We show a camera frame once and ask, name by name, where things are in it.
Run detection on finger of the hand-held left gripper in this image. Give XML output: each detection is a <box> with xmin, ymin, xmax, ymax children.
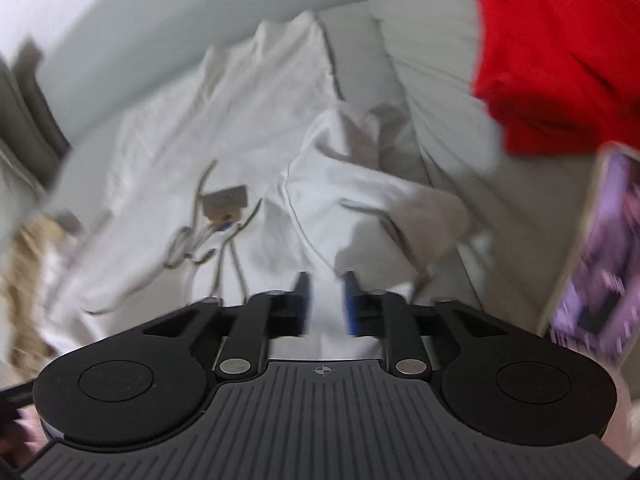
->
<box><xmin>0</xmin><ymin>382</ymin><xmax>36</xmax><ymax>408</ymax></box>

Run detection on white t-shirt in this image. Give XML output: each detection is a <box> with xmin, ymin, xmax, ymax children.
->
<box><xmin>40</xmin><ymin>10</ymin><xmax>476</xmax><ymax>361</ymax></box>

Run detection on dark grey cushion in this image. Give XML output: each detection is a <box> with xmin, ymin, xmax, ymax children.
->
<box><xmin>0</xmin><ymin>40</ymin><xmax>72</xmax><ymax>196</ymax></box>

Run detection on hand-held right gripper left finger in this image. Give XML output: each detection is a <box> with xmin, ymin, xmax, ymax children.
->
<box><xmin>144</xmin><ymin>272</ymin><xmax>312</xmax><ymax>382</ymax></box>

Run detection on khaki shorts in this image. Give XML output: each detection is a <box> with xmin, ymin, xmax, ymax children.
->
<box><xmin>0</xmin><ymin>215</ymin><xmax>76</xmax><ymax>367</ymax></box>

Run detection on pink fluffy garment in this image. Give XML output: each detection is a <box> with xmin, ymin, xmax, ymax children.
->
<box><xmin>15</xmin><ymin>405</ymin><xmax>47</xmax><ymax>443</ymax></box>

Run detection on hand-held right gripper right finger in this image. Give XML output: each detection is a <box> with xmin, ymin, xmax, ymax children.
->
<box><xmin>343</xmin><ymin>271</ymin><xmax>511</xmax><ymax>379</ymax></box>

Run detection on smartphone in pale case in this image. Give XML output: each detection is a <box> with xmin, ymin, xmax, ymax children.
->
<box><xmin>537</xmin><ymin>142</ymin><xmax>640</xmax><ymax>367</ymax></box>

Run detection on grey sofa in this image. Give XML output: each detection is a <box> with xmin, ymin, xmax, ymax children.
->
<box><xmin>0</xmin><ymin>0</ymin><xmax>640</xmax><ymax>411</ymax></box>

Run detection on red folded cloth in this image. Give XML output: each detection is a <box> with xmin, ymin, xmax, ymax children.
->
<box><xmin>465</xmin><ymin>0</ymin><xmax>640</xmax><ymax>157</ymax></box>

